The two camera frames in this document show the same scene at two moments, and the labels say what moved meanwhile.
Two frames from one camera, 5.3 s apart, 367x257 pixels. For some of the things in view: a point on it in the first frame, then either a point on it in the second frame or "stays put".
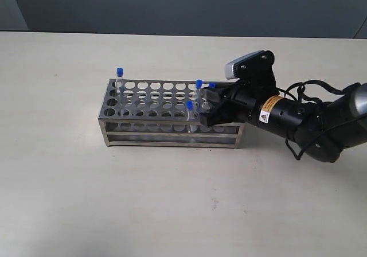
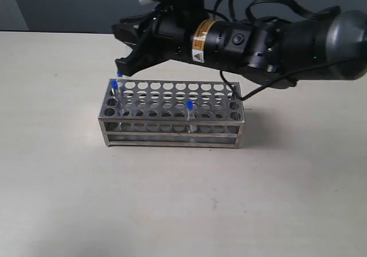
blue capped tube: (206, 104) → (114, 92)
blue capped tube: (119, 78) stays put
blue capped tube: (190, 116) stays put
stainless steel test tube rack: (160, 113) stays put
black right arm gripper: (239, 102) → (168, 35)
